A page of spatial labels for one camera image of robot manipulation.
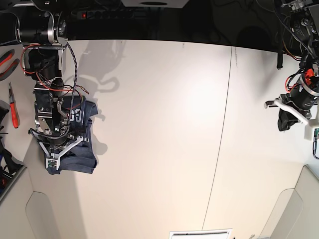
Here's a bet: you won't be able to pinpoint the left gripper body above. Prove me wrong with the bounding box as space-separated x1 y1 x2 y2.
264 83 319 123

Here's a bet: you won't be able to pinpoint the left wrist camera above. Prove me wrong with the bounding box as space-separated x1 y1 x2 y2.
304 125 315 141

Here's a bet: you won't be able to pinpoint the blue t-shirt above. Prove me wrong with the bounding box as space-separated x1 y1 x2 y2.
47 96 98 175

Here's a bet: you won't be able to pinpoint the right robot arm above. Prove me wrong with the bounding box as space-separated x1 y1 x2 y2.
11 0 85 162

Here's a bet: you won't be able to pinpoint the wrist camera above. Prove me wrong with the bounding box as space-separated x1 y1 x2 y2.
304 125 315 141
45 158 60 171

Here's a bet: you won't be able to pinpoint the orange grey pliers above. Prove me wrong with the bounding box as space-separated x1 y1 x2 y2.
0 49 20 82

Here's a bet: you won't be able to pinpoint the black power strip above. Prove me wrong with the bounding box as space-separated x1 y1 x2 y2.
71 8 147 20

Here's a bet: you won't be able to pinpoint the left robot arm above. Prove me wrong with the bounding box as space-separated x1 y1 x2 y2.
265 0 319 131

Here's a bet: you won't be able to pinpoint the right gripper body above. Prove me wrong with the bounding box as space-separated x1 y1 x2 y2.
28 128 90 159

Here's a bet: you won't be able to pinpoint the orange handled screwdriver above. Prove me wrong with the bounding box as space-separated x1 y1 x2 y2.
8 82 19 128

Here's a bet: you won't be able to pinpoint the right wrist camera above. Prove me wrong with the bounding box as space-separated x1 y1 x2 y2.
45 158 60 171

